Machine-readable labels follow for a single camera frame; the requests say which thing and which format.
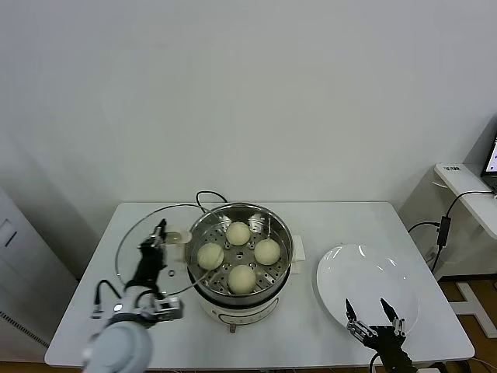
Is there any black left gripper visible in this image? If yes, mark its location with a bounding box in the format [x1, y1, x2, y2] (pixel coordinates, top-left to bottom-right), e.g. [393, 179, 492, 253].
[131, 218, 169, 291]

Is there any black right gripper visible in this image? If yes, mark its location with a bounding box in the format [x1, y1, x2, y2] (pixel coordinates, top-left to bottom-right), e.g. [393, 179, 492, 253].
[345, 298, 415, 368]

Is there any round glass pot lid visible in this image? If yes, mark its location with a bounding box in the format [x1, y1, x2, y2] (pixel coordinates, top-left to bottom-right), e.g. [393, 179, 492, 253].
[115, 204, 227, 299]

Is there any white steamed baozi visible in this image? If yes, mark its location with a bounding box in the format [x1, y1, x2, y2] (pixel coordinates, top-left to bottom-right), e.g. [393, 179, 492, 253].
[228, 264, 258, 295]
[225, 221, 252, 246]
[254, 238, 282, 266]
[196, 242, 226, 272]

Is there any steel electric steamer pot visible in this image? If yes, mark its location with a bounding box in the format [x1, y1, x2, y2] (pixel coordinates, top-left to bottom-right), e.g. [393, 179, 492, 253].
[172, 201, 308, 300]

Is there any large white plate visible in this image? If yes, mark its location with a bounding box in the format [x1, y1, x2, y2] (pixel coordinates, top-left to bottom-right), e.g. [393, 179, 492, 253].
[316, 243, 422, 340]

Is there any white metal desk foot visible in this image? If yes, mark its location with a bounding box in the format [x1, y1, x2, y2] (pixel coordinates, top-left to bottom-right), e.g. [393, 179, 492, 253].
[452, 280, 497, 339]

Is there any white electric cooker base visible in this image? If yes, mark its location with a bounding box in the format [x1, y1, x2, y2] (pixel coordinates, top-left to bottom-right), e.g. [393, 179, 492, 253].
[177, 260, 302, 334]

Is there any white side desk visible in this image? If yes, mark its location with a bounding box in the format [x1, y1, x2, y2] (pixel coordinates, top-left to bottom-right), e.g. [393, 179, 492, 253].
[433, 162, 497, 234]

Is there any open laptop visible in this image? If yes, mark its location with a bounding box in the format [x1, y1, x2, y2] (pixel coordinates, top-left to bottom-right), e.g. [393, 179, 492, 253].
[481, 134, 497, 194]

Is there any black cooker power cord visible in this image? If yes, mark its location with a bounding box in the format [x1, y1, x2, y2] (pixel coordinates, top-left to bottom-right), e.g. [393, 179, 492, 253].
[196, 189, 230, 217]

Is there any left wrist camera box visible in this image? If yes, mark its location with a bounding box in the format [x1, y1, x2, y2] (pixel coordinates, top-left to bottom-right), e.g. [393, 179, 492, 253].
[153, 296, 184, 322]

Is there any black cable with adapter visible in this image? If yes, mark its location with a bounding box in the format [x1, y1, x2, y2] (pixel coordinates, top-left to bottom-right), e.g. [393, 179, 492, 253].
[407, 190, 497, 275]

